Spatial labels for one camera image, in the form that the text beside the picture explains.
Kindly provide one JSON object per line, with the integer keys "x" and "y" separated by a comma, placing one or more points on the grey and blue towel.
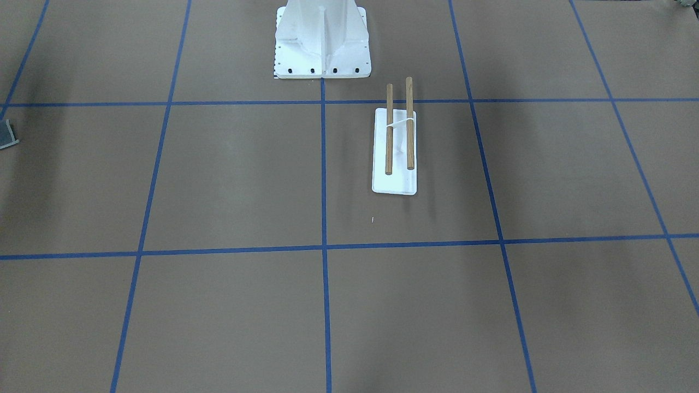
{"x": 8, "y": 138}

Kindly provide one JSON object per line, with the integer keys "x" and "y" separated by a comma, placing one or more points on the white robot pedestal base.
{"x": 321, "y": 39}

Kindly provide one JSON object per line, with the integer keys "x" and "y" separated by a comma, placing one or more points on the white towel rack base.
{"x": 403, "y": 179}

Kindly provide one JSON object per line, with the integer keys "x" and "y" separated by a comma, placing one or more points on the wooden rack rod far side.
{"x": 409, "y": 124}

